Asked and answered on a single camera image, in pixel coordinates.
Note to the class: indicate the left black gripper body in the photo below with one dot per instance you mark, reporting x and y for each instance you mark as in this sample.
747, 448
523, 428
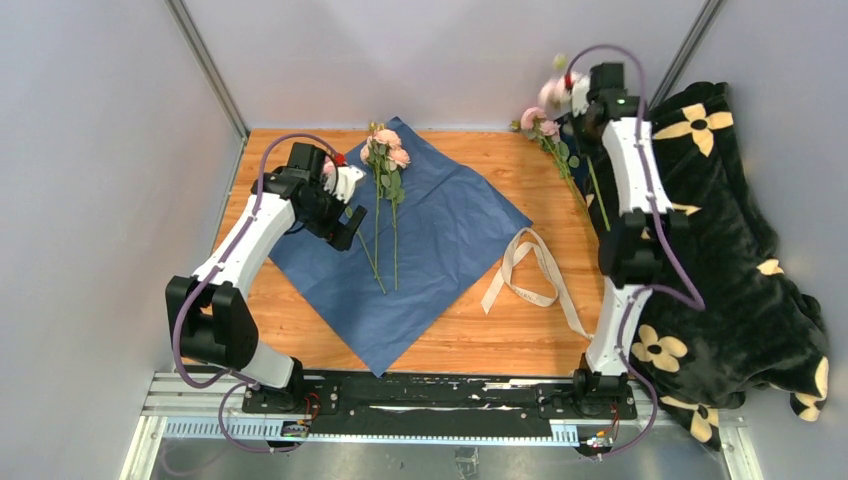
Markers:
324, 218

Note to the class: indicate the pink fake flower stem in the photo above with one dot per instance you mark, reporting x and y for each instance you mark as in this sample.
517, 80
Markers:
369, 158

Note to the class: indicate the blue wrapping paper sheet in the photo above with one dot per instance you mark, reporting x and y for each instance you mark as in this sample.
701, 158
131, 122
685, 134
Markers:
453, 227

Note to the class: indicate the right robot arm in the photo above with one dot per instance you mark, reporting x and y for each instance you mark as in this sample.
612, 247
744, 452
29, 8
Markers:
610, 123

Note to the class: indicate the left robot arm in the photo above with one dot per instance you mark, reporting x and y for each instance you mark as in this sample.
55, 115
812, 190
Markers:
212, 330

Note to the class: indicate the dark navy cloth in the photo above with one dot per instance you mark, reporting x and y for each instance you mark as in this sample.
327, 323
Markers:
576, 158

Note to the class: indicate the black patterned plush blanket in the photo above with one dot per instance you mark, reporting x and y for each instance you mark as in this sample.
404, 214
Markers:
758, 330

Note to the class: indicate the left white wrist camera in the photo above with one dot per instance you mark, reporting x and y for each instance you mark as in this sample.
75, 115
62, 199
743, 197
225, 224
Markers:
341, 179

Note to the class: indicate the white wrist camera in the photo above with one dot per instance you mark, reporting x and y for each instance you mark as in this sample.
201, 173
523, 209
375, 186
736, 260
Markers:
577, 88
341, 179

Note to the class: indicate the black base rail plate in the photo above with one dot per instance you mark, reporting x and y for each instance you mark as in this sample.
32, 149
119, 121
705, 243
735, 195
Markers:
428, 406

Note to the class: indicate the left vertical frame post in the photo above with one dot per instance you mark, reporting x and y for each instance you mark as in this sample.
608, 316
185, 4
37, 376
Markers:
195, 42

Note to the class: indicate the vertical frame post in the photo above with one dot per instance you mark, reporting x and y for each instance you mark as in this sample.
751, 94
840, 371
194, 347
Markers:
195, 42
709, 11

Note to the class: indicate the aluminium frame rail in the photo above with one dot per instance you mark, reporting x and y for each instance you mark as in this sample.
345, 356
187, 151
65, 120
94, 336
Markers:
189, 433

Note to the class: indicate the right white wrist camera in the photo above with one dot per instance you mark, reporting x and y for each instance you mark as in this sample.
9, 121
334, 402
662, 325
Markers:
577, 88

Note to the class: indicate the right vertical frame post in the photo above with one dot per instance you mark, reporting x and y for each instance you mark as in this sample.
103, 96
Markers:
709, 11

